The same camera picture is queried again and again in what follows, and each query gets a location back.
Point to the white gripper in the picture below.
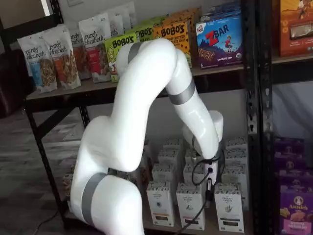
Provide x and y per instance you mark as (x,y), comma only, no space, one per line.
(211,172)

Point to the white box green strip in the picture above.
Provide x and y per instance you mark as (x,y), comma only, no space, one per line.
(234,173)
(236,144)
(228,208)
(236,157)

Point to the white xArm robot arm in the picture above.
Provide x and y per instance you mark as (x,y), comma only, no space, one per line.
(137,98)

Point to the white box pink strip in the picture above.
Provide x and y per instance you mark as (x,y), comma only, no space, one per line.
(189,208)
(188,173)
(189,156)

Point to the white box yellow strip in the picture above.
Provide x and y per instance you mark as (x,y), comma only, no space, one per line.
(160,203)
(163,172)
(168,156)
(173,144)

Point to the purple Annie's snack box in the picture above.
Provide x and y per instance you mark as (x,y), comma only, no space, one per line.
(297,184)
(291,166)
(297,215)
(288,148)

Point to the blue Z Bar box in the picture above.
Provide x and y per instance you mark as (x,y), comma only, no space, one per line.
(220,11)
(218,44)

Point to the orange Bobo's peanut butter box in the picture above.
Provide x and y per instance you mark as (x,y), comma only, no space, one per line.
(188,16)
(171,31)

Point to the green Bobo's apple pie box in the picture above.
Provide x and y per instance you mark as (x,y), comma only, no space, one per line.
(115,56)
(145,31)

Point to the orange snack box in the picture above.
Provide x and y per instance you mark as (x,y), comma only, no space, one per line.
(296,29)

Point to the red purely elizabeth granola bag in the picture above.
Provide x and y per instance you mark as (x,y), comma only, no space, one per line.
(96,49)

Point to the white granola bag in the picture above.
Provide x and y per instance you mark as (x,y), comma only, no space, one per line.
(128,17)
(116,24)

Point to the orange purely elizabeth granola bag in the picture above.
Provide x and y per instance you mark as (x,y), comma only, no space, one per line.
(64,61)
(77,49)

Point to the blue purely elizabeth granola bag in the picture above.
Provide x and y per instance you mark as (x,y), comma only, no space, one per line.
(39,66)

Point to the black metal shelf frame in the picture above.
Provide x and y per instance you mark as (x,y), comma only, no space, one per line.
(265,122)
(252,98)

